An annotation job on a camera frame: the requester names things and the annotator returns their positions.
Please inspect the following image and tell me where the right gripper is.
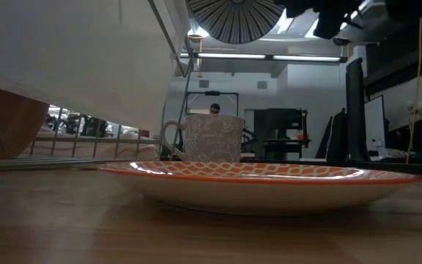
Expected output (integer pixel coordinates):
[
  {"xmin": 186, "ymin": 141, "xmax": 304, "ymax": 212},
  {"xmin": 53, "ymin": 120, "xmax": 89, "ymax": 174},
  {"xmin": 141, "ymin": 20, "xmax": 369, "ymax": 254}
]
[{"xmin": 275, "ymin": 0, "xmax": 366, "ymax": 40}]

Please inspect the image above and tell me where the blue striped plate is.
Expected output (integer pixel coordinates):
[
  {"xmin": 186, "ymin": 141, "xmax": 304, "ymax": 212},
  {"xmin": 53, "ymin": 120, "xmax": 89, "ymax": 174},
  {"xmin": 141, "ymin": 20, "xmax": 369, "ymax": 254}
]
[{"xmin": 185, "ymin": 0, "xmax": 286, "ymax": 45}]

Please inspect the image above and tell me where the orange patterned plate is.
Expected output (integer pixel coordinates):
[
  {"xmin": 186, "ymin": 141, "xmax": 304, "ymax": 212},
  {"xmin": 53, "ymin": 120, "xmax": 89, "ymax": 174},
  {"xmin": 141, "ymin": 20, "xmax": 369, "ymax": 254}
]
[{"xmin": 97, "ymin": 160, "xmax": 422, "ymax": 217}]

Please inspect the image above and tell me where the ceiling light strip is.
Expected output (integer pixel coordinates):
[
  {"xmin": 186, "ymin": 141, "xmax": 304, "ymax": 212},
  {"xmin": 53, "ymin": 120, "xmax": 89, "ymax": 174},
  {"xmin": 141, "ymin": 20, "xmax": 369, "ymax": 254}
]
[{"xmin": 179, "ymin": 52, "xmax": 347, "ymax": 63}]

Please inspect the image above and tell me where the whiteboard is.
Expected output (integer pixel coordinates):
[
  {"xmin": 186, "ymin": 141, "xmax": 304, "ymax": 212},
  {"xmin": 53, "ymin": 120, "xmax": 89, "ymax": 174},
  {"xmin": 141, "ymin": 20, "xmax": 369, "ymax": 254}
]
[{"xmin": 364, "ymin": 95, "xmax": 386, "ymax": 150}]

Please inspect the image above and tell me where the black workstation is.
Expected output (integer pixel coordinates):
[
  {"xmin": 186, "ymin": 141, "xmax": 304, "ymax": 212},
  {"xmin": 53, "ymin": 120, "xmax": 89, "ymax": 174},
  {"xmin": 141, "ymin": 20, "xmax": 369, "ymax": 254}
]
[{"xmin": 253, "ymin": 108, "xmax": 311, "ymax": 161}]

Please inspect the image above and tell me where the grey patterned mug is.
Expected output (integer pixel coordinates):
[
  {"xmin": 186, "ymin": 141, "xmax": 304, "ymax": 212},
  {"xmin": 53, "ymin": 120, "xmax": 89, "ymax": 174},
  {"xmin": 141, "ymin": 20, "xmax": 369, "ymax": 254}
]
[{"xmin": 161, "ymin": 114, "xmax": 247, "ymax": 164}]

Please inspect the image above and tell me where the clear plastic cutlery holder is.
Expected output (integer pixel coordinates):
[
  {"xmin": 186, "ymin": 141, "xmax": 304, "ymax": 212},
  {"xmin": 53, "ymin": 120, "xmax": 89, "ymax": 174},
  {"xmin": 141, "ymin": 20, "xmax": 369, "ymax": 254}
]
[{"xmin": 0, "ymin": 0, "xmax": 190, "ymax": 137}]

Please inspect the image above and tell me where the black upright post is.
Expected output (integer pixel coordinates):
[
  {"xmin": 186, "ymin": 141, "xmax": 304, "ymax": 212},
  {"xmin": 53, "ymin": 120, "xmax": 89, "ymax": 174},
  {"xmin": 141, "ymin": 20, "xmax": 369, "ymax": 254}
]
[{"xmin": 345, "ymin": 57, "xmax": 369, "ymax": 162}]

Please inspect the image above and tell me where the yellow cable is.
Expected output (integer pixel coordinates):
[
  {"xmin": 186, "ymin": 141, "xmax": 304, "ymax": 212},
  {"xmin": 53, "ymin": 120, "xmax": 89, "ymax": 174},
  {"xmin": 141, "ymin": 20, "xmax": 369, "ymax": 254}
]
[{"xmin": 405, "ymin": 16, "xmax": 422, "ymax": 164}]

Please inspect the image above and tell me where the black background frame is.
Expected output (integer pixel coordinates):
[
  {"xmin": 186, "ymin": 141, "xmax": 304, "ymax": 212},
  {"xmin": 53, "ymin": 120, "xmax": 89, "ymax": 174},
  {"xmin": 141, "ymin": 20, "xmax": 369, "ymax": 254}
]
[{"xmin": 185, "ymin": 90, "xmax": 240, "ymax": 117}]

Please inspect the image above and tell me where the wire dish rack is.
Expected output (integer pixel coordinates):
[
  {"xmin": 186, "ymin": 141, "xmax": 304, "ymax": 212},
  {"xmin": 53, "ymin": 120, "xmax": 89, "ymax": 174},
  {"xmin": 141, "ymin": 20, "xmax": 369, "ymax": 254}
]
[{"xmin": 0, "ymin": 0, "xmax": 199, "ymax": 172}]

